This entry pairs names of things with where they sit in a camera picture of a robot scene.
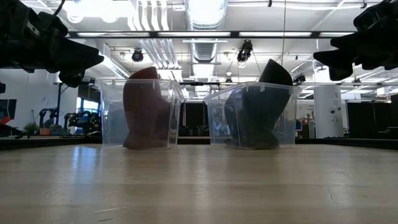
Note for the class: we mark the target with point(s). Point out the black ceiling spotlight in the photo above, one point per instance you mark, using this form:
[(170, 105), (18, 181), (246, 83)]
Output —
[(245, 49), (137, 56)]

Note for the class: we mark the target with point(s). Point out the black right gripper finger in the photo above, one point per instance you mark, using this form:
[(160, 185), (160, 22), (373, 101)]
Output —
[(339, 62), (346, 42)]

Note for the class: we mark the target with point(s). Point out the background potted plant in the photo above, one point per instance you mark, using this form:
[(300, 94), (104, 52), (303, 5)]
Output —
[(31, 127)]

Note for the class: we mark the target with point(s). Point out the clear plastic bin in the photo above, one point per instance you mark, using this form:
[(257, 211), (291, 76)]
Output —
[(109, 124), (289, 124)]

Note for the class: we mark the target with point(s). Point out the dark red cap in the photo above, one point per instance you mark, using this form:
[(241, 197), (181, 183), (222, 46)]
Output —
[(144, 109)]

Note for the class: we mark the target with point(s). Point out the silver ceiling duct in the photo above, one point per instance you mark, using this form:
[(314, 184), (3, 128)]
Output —
[(205, 28)]

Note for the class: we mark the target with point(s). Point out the background black robot arms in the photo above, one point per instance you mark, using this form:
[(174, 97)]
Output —
[(82, 121)]

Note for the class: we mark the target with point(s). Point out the white pillar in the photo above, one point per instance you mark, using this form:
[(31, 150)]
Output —
[(328, 112)]

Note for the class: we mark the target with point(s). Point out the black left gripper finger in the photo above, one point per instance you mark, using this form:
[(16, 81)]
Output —
[(72, 78), (79, 57)]

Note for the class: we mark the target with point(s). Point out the dark green cap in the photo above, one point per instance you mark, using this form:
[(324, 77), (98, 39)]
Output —
[(248, 130), (275, 73)]

